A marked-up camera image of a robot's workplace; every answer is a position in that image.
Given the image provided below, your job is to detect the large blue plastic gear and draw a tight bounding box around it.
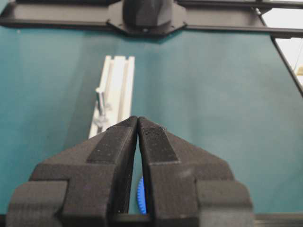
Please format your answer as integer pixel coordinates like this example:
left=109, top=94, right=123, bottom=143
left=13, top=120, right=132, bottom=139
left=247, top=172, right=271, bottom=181
left=136, top=176, right=147, bottom=214

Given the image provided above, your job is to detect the silver metal shaft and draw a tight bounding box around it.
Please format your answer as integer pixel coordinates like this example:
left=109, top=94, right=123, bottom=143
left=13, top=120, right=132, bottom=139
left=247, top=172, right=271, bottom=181
left=96, top=87, right=105, bottom=116

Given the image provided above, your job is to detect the black table edge frame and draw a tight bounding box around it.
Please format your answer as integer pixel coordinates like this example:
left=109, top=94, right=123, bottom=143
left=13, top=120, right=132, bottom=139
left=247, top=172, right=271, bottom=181
left=0, top=0, right=303, bottom=99

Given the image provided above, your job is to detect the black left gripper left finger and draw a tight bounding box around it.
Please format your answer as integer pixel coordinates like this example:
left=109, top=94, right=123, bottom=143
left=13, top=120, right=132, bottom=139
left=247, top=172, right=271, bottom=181
left=6, top=116, right=138, bottom=227

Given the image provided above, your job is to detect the black camera mount on frame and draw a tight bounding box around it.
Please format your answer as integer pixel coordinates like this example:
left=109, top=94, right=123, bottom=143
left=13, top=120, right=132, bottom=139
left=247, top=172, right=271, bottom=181
left=107, top=0, right=187, bottom=37

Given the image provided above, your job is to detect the silver aluminium extrusion rail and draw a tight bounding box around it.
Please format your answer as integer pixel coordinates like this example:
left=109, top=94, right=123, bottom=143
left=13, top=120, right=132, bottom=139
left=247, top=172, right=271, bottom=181
left=89, top=55, right=135, bottom=138

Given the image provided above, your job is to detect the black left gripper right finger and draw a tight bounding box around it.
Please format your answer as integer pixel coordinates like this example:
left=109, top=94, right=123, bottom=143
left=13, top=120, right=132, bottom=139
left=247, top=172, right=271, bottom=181
left=138, top=117, right=254, bottom=227

